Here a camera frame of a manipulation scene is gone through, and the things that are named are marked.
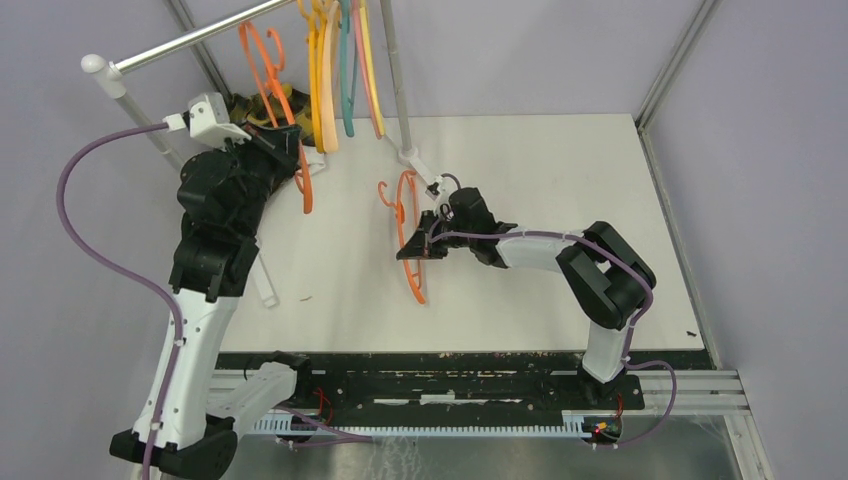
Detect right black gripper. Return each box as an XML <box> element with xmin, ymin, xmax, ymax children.
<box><xmin>399</xmin><ymin>209</ymin><xmax>475</xmax><ymax>259</ymax></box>

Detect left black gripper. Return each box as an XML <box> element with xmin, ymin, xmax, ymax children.
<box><xmin>216</xmin><ymin>117</ymin><xmax>303</xmax><ymax>237</ymax></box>

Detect amber plastic hanger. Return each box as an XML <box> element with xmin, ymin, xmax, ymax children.
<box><xmin>297</xmin><ymin>0</ymin><xmax>325</xmax><ymax>154</ymax></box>
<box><xmin>310</xmin><ymin>1</ymin><xmax>323</xmax><ymax>98</ymax></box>

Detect teal wire hanger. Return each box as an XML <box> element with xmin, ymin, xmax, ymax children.
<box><xmin>339</xmin><ymin>0</ymin><xmax>356</xmax><ymax>138</ymax></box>

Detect yellow plastic hanger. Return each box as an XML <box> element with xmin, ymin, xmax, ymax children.
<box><xmin>357</xmin><ymin>0</ymin><xmax>385</xmax><ymax>139</ymax></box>

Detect pink wire hanger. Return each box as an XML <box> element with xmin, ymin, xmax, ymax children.
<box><xmin>351</xmin><ymin>0</ymin><xmax>375</xmax><ymax>133</ymax></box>

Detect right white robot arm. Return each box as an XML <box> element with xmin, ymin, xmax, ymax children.
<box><xmin>396</xmin><ymin>187</ymin><xmax>657</xmax><ymax>408</ymax></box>

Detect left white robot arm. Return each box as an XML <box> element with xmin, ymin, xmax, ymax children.
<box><xmin>109</xmin><ymin>125</ymin><xmax>315</xmax><ymax>479</ymax></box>

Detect yellow plaid cloth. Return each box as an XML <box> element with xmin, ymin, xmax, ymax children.
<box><xmin>225</xmin><ymin>82</ymin><xmax>329</xmax><ymax>174</ymax></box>

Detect white clothes rack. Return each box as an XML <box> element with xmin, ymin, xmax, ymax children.
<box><xmin>80</xmin><ymin>0</ymin><xmax>452</xmax><ymax>309</ymax></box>

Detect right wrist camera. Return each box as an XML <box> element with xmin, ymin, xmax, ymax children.
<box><xmin>426</xmin><ymin>176</ymin><xmax>461</xmax><ymax>201</ymax></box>

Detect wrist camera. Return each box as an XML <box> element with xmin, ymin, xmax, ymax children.
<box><xmin>163</xmin><ymin>92</ymin><xmax>252</xmax><ymax>150</ymax></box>
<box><xmin>426</xmin><ymin>176</ymin><xmax>461</xmax><ymax>201</ymax></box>

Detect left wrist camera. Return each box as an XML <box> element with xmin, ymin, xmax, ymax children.
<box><xmin>163</xmin><ymin>92</ymin><xmax>252</xmax><ymax>150</ymax></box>

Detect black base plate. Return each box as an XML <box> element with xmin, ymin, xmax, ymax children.
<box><xmin>215</xmin><ymin>349</ymin><xmax>717</xmax><ymax>429</ymax></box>

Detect white cable duct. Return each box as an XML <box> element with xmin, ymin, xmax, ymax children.
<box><xmin>254</xmin><ymin>410</ymin><xmax>624</xmax><ymax>439</ymax></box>

